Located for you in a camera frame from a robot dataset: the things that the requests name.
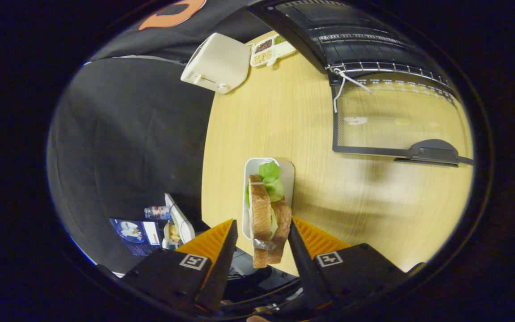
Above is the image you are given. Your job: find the white bread toaster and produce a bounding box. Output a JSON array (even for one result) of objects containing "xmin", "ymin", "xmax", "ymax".
[{"xmin": 181, "ymin": 33, "xmax": 252, "ymax": 94}]

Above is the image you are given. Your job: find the white rectangular plate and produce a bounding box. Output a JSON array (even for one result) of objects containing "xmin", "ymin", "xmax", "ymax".
[{"xmin": 241, "ymin": 157, "xmax": 295, "ymax": 240}]

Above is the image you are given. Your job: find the clear bottle with red label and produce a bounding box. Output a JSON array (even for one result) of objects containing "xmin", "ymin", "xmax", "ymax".
[{"xmin": 144, "ymin": 206, "xmax": 172, "ymax": 221}]

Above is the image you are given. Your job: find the black toaster oven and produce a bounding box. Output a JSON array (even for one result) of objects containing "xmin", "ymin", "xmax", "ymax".
[{"xmin": 249, "ymin": 0, "xmax": 475, "ymax": 169}]

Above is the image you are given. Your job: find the white zip tie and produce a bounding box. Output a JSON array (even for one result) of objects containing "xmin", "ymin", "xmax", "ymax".
[{"xmin": 332, "ymin": 67, "xmax": 373, "ymax": 114}]

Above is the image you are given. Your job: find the black backdrop cloth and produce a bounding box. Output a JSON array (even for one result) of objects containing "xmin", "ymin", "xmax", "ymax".
[{"xmin": 46, "ymin": 0, "xmax": 276, "ymax": 274}]

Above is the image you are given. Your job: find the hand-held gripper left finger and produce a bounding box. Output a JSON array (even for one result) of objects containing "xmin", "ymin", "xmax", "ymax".
[{"xmin": 121, "ymin": 218, "xmax": 239, "ymax": 316}]

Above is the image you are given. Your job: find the white tray of grains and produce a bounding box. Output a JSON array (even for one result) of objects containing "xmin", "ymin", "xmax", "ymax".
[{"xmin": 250, "ymin": 34, "xmax": 297, "ymax": 68}]

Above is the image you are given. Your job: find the toast sandwich with lettuce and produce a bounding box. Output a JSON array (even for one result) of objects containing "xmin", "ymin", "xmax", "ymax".
[{"xmin": 245, "ymin": 162, "xmax": 293, "ymax": 269}]

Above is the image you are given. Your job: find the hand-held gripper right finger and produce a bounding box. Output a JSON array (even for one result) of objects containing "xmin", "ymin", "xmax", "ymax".
[{"xmin": 287, "ymin": 217, "xmax": 408, "ymax": 311}]

